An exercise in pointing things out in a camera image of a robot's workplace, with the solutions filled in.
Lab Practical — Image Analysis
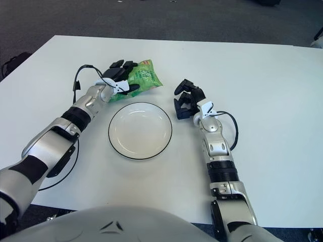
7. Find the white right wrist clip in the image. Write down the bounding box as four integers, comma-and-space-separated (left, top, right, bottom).
196, 99, 218, 118

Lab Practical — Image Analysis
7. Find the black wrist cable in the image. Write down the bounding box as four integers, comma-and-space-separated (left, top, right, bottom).
72, 65, 106, 104
216, 110, 239, 152

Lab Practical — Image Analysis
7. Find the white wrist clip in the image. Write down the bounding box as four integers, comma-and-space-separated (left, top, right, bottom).
196, 99, 218, 118
92, 77, 131, 93

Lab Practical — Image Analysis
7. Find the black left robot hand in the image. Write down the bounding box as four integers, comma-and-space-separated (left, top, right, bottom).
102, 59, 141, 98

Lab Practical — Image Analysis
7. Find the grey robot torso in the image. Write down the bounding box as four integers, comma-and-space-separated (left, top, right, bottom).
0, 205, 220, 242

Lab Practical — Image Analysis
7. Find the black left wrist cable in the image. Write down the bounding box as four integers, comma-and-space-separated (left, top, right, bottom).
72, 65, 106, 104

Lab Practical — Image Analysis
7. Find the green snack bag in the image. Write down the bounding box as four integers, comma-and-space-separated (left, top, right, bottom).
108, 58, 164, 103

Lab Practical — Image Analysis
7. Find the black left upper arm cable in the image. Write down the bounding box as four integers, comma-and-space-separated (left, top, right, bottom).
39, 137, 79, 191

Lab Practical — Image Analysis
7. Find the grey caster base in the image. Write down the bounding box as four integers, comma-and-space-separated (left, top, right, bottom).
306, 228, 323, 242

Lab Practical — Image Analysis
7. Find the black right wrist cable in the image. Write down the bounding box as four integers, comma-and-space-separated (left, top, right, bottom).
216, 110, 239, 152

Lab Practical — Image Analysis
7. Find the white and black equipment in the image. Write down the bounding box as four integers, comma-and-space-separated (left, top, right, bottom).
310, 24, 323, 48

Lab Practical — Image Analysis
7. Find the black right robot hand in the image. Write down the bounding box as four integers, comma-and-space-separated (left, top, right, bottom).
173, 79, 206, 120

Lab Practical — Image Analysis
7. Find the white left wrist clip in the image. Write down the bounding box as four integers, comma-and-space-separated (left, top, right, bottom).
92, 77, 131, 93

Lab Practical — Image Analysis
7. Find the black bag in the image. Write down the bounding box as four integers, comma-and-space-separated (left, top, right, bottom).
1, 51, 32, 76

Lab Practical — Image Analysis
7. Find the white plate black rim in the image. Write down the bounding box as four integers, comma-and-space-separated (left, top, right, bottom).
107, 101, 173, 160

